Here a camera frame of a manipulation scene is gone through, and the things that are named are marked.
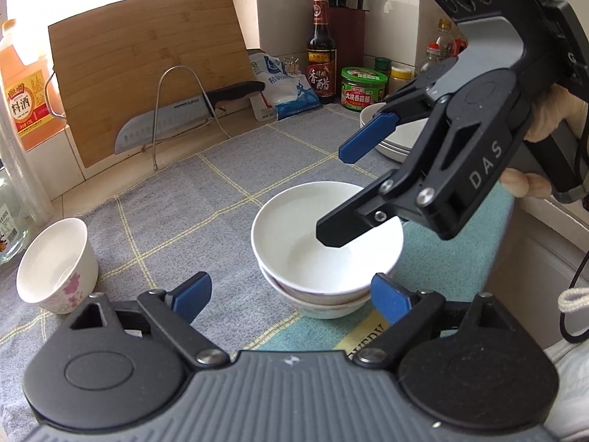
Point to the orange cooking wine jug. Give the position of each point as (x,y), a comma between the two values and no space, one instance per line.
(25,87)

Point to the person's right hand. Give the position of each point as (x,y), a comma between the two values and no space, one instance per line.
(559,110)

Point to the white plastic bag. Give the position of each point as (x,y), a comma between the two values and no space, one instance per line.
(269,83)

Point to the clear glass seasoning bottle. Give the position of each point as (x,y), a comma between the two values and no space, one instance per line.
(428,62)

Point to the dark red knife block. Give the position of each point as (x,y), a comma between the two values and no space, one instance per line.
(347,37)

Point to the small green-lid jar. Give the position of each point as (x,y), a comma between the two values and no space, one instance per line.
(382,71)

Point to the grey checked cloth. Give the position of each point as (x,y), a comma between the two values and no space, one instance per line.
(193,202)

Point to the green-lid sauce jar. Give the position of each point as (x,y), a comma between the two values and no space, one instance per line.
(363,90)

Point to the clear glass liquor bottle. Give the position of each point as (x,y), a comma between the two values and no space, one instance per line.
(11,225)

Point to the bamboo cutting board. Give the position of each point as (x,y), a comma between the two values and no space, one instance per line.
(138,46)

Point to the dark vinegar bottle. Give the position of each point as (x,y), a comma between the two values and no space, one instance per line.
(322,64)

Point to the red seasoning container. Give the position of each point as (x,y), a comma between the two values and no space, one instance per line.
(460,46)

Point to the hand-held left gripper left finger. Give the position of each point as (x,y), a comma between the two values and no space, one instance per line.
(191,297)

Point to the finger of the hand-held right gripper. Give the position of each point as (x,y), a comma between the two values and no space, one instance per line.
(340,230)
(368,138)

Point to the yellow-cap clear bottle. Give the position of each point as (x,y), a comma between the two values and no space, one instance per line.
(445,37)

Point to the white bowl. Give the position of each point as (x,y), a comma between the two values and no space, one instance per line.
(294,239)
(322,308)

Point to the white floral cup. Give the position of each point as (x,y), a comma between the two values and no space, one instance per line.
(55,267)

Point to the binder clip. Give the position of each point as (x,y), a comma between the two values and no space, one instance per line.
(291,65)

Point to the blue plastic bag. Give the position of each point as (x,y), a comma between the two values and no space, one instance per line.
(299,96)

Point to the white garment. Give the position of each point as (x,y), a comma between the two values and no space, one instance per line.
(573,391)

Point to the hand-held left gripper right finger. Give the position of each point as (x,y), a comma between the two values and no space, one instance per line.
(389,299)

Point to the yellow-lid jar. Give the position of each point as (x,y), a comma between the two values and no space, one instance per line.
(401,78)

